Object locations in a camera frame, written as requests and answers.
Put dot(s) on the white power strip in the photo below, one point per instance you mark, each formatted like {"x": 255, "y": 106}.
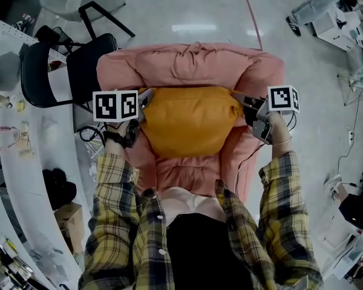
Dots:
{"x": 350, "y": 137}

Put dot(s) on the cardboard box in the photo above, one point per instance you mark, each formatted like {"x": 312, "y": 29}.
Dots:
{"x": 70, "y": 225}

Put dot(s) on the black cloth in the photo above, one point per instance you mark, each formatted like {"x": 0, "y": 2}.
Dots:
{"x": 60, "y": 187}

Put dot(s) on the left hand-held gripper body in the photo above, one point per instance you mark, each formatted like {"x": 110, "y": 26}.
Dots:
{"x": 115, "y": 106}

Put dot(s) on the black padded chair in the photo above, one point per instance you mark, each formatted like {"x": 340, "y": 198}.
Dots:
{"x": 45, "y": 71}

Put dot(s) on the person's body in plaid shirt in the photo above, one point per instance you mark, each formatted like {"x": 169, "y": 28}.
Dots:
{"x": 181, "y": 237}

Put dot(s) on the person's right forearm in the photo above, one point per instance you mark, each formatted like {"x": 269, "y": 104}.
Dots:
{"x": 282, "y": 150}

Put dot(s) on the grey-green shell chair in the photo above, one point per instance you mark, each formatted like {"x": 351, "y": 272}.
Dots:
{"x": 87, "y": 1}

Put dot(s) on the person's left forearm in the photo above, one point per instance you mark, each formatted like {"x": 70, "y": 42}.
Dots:
{"x": 116, "y": 162}

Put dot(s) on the black wrist watch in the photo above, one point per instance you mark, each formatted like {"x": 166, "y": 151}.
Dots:
{"x": 117, "y": 138}

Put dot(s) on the white box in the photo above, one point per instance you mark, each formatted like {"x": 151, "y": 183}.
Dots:
{"x": 335, "y": 29}

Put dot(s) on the black mesh bin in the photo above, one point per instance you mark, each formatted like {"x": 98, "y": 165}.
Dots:
{"x": 55, "y": 36}

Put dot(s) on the grey bowl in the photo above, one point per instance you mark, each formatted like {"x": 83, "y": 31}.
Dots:
{"x": 5, "y": 71}

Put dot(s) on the yellow cushion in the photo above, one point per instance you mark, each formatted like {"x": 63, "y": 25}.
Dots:
{"x": 184, "y": 122}

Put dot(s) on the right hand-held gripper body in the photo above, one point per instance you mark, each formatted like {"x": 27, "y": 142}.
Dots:
{"x": 282, "y": 99}

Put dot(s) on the pink padded seat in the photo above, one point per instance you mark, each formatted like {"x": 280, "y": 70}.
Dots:
{"x": 199, "y": 62}

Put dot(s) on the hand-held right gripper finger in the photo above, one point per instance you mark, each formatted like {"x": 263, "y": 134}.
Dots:
{"x": 248, "y": 116}
{"x": 239, "y": 98}

